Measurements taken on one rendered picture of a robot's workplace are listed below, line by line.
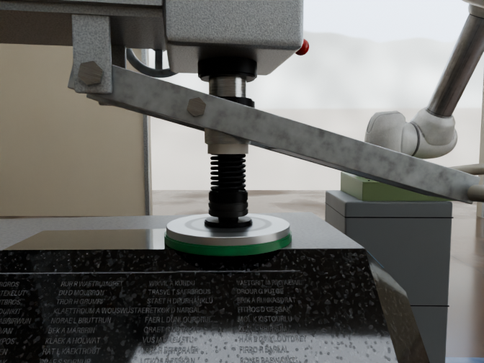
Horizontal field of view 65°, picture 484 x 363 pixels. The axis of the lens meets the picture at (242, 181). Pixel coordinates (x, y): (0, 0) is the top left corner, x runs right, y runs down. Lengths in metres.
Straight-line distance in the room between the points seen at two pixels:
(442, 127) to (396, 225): 0.44
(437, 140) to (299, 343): 1.31
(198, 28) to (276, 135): 0.20
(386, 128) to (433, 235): 0.45
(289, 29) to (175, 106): 0.20
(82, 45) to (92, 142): 5.41
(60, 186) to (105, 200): 0.69
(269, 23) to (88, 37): 0.25
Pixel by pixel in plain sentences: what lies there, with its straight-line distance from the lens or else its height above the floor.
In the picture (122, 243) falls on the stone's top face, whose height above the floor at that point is 0.84.
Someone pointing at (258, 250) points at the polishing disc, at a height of 0.85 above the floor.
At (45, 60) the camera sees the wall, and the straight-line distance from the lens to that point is 6.40.
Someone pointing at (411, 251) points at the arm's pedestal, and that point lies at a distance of 1.59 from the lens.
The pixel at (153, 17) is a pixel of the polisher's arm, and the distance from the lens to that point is 0.59.
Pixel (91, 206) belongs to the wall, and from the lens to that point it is 6.07.
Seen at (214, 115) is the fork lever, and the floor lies 1.05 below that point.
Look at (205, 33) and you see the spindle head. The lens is 0.56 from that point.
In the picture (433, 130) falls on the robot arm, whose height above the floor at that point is 1.07.
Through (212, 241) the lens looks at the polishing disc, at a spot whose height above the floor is 0.86.
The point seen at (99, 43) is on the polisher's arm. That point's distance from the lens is 0.59.
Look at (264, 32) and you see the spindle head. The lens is 0.58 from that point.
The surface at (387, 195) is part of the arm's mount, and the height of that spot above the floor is 0.82.
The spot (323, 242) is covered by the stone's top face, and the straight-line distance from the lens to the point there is 0.66.
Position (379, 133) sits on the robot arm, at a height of 1.06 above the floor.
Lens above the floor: 1.00
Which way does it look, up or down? 5 degrees down
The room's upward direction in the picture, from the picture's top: straight up
